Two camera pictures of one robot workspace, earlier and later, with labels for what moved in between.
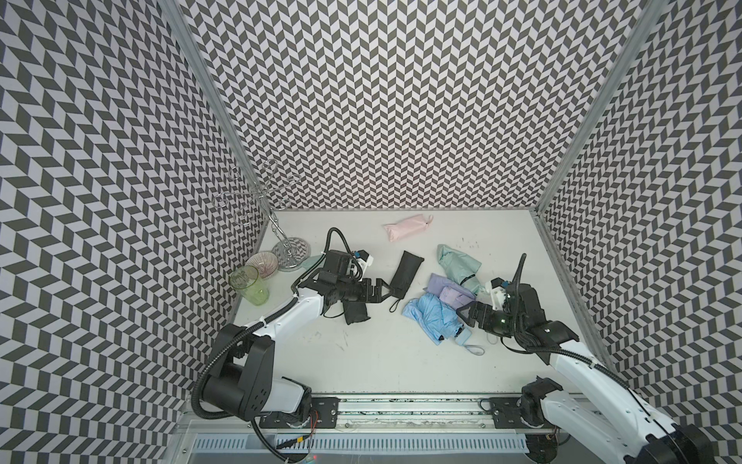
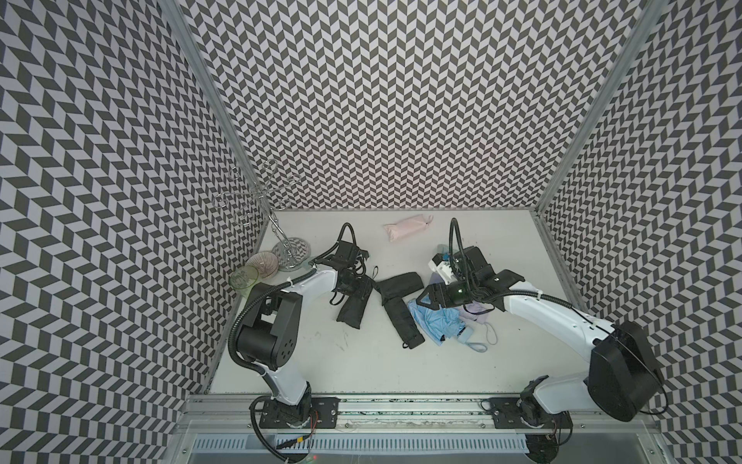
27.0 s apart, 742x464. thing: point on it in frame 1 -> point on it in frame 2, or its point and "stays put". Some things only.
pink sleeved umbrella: (408, 227) stays put
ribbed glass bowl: (265, 262) stays put
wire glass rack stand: (289, 253) stays put
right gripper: (475, 307) -> (434, 290)
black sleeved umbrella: (405, 275) -> (404, 322)
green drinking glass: (245, 279) stays put
